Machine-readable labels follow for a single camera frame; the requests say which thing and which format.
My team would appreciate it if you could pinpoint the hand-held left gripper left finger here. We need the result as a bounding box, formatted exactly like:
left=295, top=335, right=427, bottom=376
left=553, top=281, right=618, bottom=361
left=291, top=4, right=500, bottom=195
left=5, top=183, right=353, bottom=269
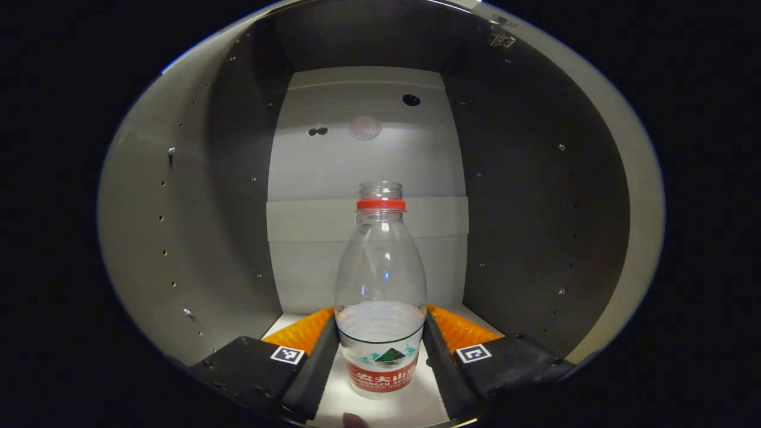
left=189, top=306, right=341, bottom=424

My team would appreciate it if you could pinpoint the clear plastic bottle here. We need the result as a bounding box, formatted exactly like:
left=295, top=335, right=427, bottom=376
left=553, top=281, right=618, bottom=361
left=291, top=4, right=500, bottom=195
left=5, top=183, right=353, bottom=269
left=334, top=181, right=429, bottom=400

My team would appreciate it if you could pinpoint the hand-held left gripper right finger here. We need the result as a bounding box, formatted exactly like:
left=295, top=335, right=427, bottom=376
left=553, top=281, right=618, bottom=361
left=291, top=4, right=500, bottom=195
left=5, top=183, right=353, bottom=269
left=422, top=303, right=576, bottom=420

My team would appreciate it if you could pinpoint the metal door hinge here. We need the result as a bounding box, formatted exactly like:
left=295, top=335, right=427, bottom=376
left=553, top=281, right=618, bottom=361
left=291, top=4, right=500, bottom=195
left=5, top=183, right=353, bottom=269
left=489, top=15, right=518, bottom=49

